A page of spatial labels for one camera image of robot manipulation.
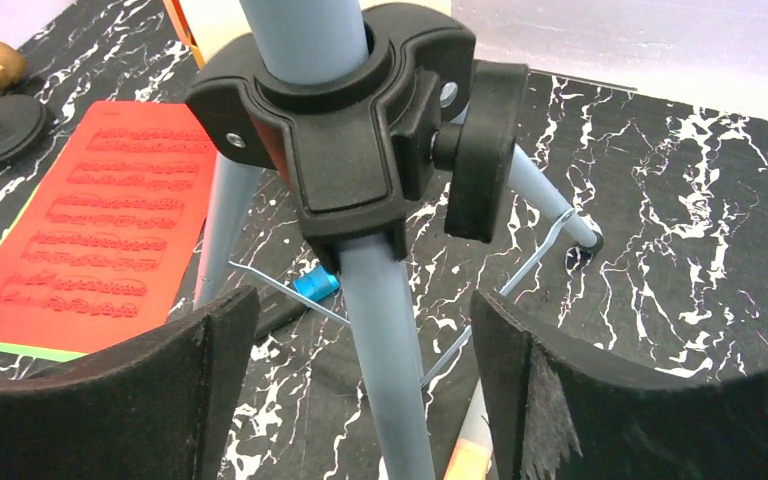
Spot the round three-drawer storage box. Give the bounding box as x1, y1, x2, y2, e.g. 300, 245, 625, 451
165, 1, 380, 84

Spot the black blue marker pen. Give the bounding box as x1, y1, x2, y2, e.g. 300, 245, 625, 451
251, 266, 342, 339

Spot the orange white highlighter pen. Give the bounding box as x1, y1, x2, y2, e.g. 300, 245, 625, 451
444, 381, 493, 480

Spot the green sheet music page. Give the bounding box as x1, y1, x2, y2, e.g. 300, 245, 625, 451
0, 199, 84, 362

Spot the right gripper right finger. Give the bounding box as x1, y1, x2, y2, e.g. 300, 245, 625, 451
470, 290, 768, 479

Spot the red sheet music page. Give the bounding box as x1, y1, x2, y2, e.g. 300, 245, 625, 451
0, 101, 216, 354

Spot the light blue music stand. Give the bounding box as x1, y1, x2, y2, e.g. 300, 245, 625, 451
186, 1, 603, 479

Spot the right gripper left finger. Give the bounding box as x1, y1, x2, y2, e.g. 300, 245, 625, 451
0, 287, 260, 479

